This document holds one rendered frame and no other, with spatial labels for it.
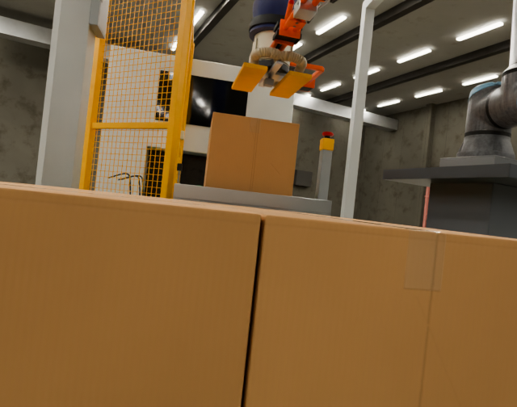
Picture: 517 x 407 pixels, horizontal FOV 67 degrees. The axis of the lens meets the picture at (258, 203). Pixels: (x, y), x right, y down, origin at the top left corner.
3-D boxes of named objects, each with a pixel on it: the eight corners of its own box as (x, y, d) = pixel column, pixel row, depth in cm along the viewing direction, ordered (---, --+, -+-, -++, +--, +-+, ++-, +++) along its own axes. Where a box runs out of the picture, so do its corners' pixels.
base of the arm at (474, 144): (470, 165, 158) (473, 140, 158) (523, 164, 143) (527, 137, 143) (446, 157, 147) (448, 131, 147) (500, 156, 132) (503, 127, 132)
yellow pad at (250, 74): (231, 89, 189) (232, 78, 189) (251, 92, 191) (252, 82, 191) (243, 66, 156) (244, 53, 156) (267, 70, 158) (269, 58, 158)
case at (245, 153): (202, 200, 233) (208, 133, 234) (267, 207, 239) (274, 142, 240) (203, 200, 174) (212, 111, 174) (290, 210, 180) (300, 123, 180)
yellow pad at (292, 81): (269, 95, 193) (270, 86, 193) (288, 98, 195) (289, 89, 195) (288, 74, 160) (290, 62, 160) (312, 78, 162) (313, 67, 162)
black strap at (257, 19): (244, 39, 184) (245, 31, 184) (292, 48, 189) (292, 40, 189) (254, 18, 162) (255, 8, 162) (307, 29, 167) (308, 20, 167)
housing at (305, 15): (292, 18, 133) (293, 4, 133) (310, 22, 134) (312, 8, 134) (298, 8, 126) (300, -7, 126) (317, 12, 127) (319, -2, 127)
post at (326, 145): (303, 301, 239) (320, 139, 240) (313, 302, 241) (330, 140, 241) (306, 304, 233) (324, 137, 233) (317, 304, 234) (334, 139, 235)
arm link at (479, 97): (492, 140, 154) (497, 95, 154) (526, 132, 137) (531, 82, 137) (455, 135, 152) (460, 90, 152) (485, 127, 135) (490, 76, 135)
